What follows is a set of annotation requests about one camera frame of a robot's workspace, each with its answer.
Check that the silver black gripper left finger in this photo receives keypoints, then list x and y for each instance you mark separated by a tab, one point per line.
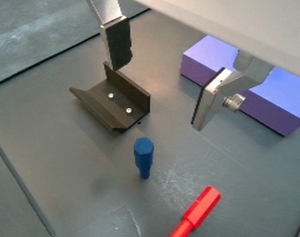
114	28

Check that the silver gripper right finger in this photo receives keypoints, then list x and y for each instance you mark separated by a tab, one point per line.
222	92

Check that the blue peg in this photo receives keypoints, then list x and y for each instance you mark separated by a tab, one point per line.
143	151

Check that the purple block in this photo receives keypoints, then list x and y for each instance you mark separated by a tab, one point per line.
271	102

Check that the red peg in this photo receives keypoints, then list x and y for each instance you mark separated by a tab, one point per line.
196	212

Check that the black U-shaped bracket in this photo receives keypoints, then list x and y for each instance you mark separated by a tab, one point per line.
116	100

